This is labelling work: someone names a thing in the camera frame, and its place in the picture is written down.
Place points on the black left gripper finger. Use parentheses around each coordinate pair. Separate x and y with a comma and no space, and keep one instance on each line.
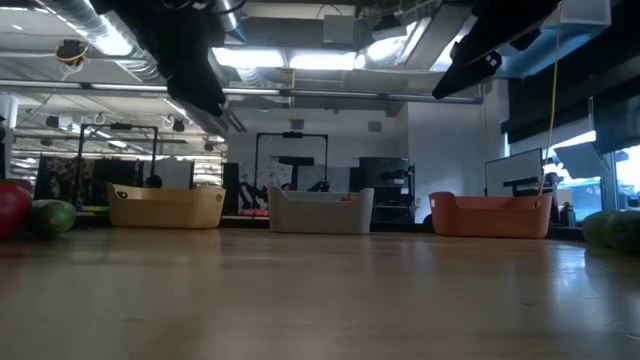
(192,80)

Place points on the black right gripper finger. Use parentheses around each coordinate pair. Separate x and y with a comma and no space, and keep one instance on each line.
(465,75)

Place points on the grey plastic basket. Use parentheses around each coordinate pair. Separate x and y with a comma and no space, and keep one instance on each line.
(320,215)

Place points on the green cucumber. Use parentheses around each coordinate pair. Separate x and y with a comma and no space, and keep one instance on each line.
(52,220)

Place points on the red tomato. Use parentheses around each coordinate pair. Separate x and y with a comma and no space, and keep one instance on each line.
(12,212)

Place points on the white board panel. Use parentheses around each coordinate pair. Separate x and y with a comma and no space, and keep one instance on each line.
(512,172)

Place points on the grey ceiling pipe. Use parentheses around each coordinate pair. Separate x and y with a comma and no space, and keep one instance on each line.
(350,94)

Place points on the black shelving cabinet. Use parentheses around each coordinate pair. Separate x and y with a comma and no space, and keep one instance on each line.
(382,170)

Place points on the yellow plastic basket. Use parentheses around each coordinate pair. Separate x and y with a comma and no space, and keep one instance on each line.
(165,210)

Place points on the white ceiling unit box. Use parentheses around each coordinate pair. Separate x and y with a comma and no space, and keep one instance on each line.
(339,30)

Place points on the orange plastic basket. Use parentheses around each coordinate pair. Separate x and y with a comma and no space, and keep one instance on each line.
(490,220)

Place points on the patterned camouflage cloth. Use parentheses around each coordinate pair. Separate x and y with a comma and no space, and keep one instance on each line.
(62,180)

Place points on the green lime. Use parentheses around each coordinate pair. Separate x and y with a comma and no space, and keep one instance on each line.
(615,230)

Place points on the silver ventilation duct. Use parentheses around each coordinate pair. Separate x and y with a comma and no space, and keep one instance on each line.
(115,45)

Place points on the black gantry frame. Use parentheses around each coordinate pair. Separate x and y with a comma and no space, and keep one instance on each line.
(80,150)
(292,134)

